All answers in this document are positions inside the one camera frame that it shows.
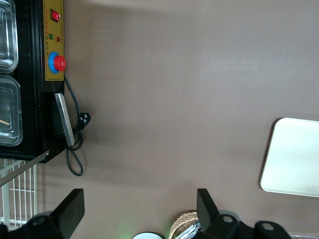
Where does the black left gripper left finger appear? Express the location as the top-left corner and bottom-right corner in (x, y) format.
(24, 188), (86, 239)

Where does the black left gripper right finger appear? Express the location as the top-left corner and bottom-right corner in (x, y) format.
(196, 188), (251, 239)

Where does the cream plastic tray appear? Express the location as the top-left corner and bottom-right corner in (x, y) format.
(260, 117), (319, 198)

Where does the aluminium foil container stack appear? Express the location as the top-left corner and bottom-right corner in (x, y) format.
(177, 220), (202, 239)

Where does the light woven wicker basket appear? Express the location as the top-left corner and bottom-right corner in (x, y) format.
(168, 211), (200, 239)

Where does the thin steel strip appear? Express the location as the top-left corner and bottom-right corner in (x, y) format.
(0, 150), (50, 187)

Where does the flat steel bar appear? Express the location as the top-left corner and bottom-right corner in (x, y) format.
(54, 92), (76, 146)

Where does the stainless steel pan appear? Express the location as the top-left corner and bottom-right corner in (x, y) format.
(0, 0), (19, 74)
(0, 74), (24, 147)

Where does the black food warmer yellow panel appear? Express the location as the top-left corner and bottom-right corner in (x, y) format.
(0, 0), (66, 164)

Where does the white wire rack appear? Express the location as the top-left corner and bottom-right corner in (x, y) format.
(0, 158), (38, 229)

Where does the black power cable with plug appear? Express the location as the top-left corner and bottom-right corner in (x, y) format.
(64, 74), (92, 177)

